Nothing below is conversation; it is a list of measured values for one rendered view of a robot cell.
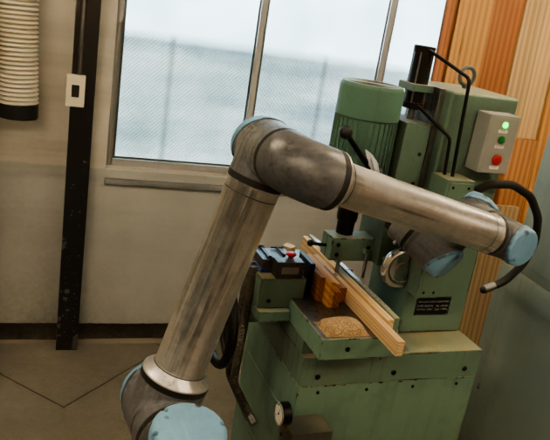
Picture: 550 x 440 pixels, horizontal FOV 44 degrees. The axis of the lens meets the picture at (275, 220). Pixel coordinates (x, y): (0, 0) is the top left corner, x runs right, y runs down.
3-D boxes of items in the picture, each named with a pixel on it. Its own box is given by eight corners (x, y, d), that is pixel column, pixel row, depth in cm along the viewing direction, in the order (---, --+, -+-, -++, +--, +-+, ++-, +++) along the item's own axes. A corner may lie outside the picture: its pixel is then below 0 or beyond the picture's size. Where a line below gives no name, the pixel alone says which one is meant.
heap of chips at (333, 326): (313, 321, 178) (315, 312, 177) (355, 320, 182) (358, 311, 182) (326, 337, 170) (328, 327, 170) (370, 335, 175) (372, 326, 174)
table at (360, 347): (220, 264, 221) (223, 247, 219) (306, 265, 232) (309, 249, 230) (284, 362, 167) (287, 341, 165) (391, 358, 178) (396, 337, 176)
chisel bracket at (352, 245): (318, 256, 200) (323, 229, 198) (360, 257, 205) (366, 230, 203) (328, 266, 194) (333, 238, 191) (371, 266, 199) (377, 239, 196)
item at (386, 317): (299, 249, 228) (302, 235, 227) (305, 249, 229) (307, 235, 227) (384, 337, 175) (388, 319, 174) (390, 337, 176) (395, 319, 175)
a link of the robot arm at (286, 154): (298, 137, 113) (553, 230, 147) (268, 120, 124) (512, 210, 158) (271, 201, 116) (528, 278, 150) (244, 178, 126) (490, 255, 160)
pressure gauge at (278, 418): (271, 422, 182) (276, 396, 180) (284, 421, 183) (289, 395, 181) (278, 436, 177) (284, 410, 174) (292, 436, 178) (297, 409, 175)
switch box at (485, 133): (464, 166, 189) (477, 109, 184) (493, 168, 192) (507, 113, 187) (477, 172, 183) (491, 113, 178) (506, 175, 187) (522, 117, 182)
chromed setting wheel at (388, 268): (374, 285, 193) (382, 244, 189) (411, 285, 197) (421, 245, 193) (379, 290, 190) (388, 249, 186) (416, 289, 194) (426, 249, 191)
